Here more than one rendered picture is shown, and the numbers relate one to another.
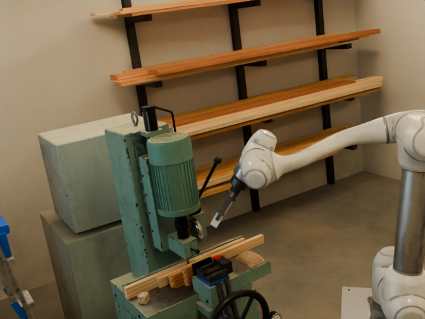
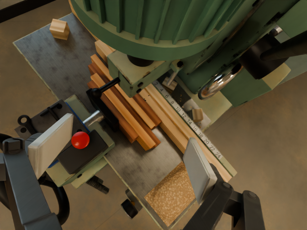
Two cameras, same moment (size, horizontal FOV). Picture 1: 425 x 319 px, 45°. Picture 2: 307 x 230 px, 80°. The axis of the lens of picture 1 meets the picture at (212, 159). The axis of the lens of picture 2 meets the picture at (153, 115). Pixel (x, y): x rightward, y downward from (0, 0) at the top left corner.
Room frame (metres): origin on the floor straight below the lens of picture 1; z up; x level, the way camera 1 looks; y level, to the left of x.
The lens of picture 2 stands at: (1.94, -0.02, 1.36)
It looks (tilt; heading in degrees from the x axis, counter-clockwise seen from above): 73 degrees down; 48
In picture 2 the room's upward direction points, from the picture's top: 34 degrees clockwise
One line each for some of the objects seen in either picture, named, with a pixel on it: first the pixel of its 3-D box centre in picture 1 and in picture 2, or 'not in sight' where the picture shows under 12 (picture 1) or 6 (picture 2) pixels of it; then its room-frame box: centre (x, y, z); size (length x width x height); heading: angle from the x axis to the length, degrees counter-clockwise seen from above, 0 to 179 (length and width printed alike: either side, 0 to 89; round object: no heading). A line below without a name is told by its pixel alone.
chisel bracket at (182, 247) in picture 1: (183, 245); (147, 62); (2.01, 0.17, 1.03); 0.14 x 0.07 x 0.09; 31
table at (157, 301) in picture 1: (206, 288); (104, 121); (1.91, 0.10, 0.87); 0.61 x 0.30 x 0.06; 121
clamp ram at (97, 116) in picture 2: (207, 273); (92, 120); (1.89, 0.08, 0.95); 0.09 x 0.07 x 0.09; 121
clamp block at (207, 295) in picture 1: (216, 286); (72, 140); (1.84, 0.05, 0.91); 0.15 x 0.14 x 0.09; 121
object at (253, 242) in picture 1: (213, 259); (167, 126); (2.06, 0.05, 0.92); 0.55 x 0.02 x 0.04; 121
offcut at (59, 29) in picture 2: (143, 297); (60, 29); (1.82, 0.34, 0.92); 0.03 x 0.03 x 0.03; 73
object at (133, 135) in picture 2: (203, 271); (113, 113); (1.93, 0.10, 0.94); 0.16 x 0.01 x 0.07; 121
